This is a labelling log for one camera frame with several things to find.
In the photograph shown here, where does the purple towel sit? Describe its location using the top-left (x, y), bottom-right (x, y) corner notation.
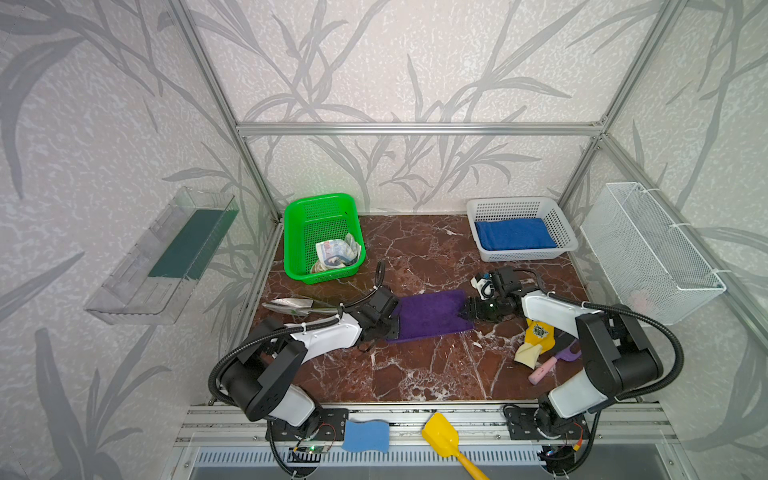
top-left (387, 290), bottom-right (473, 343)

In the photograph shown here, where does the blue towel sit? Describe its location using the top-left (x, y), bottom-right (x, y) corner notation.
top-left (475, 218), bottom-right (557, 251)

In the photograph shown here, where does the white light-blue towel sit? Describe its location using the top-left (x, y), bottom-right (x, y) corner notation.
top-left (311, 233), bottom-right (362, 273)

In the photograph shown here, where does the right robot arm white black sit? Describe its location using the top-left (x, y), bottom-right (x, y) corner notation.
top-left (465, 267), bottom-right (685, 440)

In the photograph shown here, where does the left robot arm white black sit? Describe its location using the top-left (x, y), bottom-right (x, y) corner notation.
top-left (207, 261), bottom-right (399, 429)

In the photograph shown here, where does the yellow packet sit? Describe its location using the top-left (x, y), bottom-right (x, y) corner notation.
top-left (524, 319), bottom-right (556, 353)

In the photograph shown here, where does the pale yellow cloth piece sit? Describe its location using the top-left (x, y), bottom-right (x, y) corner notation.
top-left (514, 342), bottom-right (543, 370)

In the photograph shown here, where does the white plastic basket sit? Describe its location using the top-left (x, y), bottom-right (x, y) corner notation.
top-left (467, 197), bottom-right (578, 262)

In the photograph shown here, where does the silver metal trowel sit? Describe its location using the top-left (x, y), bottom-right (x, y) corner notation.
top-left (262, 297), bottom-right (339, 317)

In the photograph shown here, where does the purple small toy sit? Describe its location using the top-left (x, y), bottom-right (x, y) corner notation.
top-left (555, 341), bottom-right (582, 362)

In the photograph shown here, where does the green plastic basket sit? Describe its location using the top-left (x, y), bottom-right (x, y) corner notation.
top-left (283, 193), bottom-right (366, 285)

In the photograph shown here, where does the blue sponge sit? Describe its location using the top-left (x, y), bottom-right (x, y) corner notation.
top-left (342, 420), bottom-right (390, 453)

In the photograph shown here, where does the yellow plastic shovel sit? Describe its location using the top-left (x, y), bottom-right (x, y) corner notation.
top-left (421, 412), bottom-right (489, 480)

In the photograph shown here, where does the small circuit board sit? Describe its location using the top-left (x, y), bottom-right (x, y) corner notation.
top-left (288, 443), bottom-right (334, 464)

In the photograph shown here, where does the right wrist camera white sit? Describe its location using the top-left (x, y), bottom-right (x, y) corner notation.
top-left (470, 273), bottom-right (495, 300)

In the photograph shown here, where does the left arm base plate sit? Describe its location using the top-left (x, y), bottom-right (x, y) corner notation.
top-left (266, 407), bottom-right (349, 442)

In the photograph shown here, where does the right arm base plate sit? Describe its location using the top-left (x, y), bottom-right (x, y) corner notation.
top-left (502, 404), bottom-right (590, 441)

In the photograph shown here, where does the pink item in wire basket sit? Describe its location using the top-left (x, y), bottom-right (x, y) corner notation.
top-left (626, 290), bottom-right (656, 316)

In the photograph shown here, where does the white wire wall basket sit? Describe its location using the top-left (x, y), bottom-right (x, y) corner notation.
top-left (581, 182), bottom-right (727, 325)

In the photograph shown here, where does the clear acrylic wall shelf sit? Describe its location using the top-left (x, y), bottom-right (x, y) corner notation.
top-left (85, 187), bottom-right (239, 325)

